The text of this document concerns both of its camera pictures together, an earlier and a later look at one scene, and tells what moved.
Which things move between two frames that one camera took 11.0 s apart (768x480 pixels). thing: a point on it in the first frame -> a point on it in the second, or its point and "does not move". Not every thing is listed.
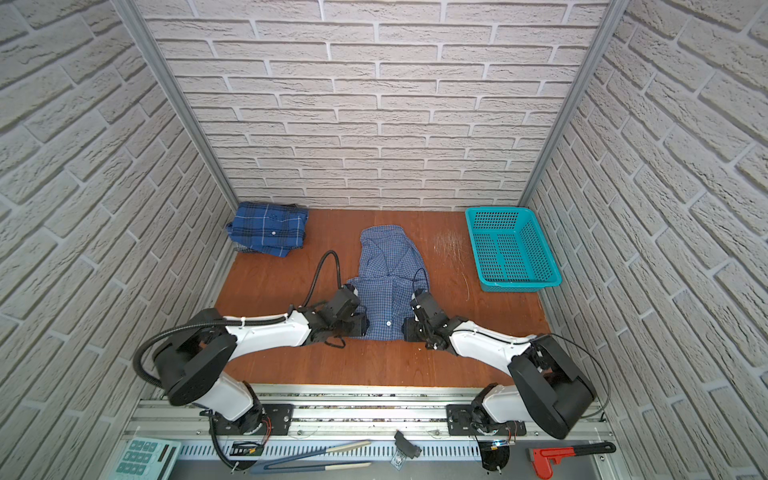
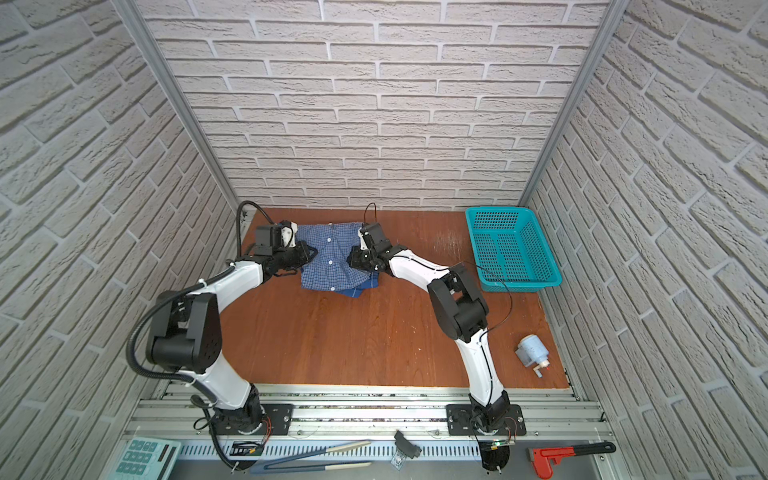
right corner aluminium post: x=605 y=31 does not move
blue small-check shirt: x=392 y=269 -> x=329 y=270
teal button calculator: x=147 y=459 does not move
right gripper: x=409 y=328 -> x=357 y=258
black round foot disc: x=493 y=458 does not move
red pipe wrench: x=540 y=456 does not move
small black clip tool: x=404 y=446 does not move
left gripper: x=364 y=323 -> x=309 y=251
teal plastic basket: x=511 y=252 does not move
